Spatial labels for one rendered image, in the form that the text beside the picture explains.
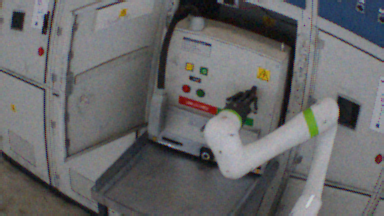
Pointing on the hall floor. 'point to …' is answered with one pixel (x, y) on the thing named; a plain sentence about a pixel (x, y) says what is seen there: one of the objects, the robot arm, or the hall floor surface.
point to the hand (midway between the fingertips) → (252, 92)
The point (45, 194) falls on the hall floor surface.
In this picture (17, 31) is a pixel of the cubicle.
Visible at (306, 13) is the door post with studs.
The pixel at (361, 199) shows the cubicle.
